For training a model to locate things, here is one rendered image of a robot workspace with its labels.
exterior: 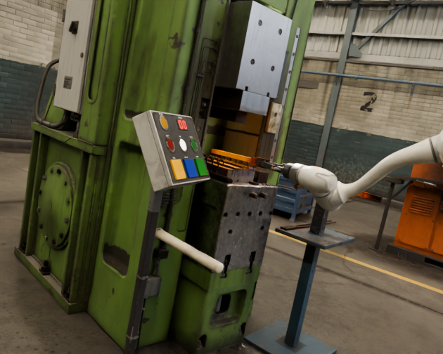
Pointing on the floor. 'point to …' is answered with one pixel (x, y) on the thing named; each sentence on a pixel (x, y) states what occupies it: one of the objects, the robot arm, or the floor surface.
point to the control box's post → (143, 269)
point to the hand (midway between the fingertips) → (261, 162)
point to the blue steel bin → (292, 199)
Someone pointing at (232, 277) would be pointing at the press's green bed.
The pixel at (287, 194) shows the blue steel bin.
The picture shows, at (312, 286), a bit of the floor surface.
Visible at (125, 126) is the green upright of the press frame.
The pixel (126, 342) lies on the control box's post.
